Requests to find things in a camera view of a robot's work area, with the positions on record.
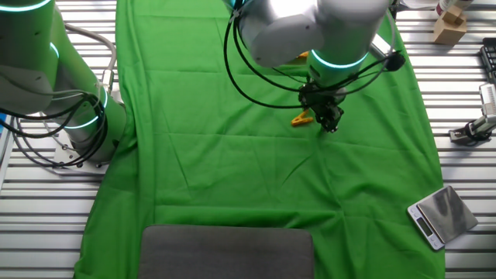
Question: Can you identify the black base cable bundle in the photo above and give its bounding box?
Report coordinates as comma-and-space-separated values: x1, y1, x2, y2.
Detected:
0, 91, 109, 171

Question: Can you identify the silver digital kitchen scale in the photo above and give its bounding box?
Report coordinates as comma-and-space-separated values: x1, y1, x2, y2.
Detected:
406, 184, 480, 252

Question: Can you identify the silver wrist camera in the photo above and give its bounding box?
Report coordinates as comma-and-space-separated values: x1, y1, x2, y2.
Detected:
370, 33, 393, 59

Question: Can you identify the grey cable hose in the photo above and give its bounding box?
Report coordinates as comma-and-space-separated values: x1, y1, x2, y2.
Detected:
64, 22, 118, 94

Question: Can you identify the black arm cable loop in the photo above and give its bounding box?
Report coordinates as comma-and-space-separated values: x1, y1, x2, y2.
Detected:
223, 11, 407, 110

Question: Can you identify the wooden block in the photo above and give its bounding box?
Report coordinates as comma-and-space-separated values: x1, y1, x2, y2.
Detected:
432, 4, 468, 47

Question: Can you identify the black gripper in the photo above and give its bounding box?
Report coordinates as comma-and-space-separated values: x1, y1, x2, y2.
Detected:
298, 87, 346, 133

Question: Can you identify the black keyboard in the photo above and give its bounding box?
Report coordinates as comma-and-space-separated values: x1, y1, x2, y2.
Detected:
479, 37, 496, 84

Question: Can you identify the grey cushion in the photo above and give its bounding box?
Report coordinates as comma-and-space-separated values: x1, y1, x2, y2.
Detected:
138, 224, 315, 279

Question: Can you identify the green cloth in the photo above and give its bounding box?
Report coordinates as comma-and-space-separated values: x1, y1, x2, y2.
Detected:
73, 0, 446, 279

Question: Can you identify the yellow plastic clamp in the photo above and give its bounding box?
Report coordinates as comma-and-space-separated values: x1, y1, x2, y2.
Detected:
291, 108, 315, 128

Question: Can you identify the silver ribbed camera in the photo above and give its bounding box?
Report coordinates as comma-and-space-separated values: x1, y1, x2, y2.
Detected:
479, 83, 496, 117

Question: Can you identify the silver base mounting plate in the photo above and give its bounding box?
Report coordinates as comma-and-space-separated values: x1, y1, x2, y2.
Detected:
52, 127, 110, 176

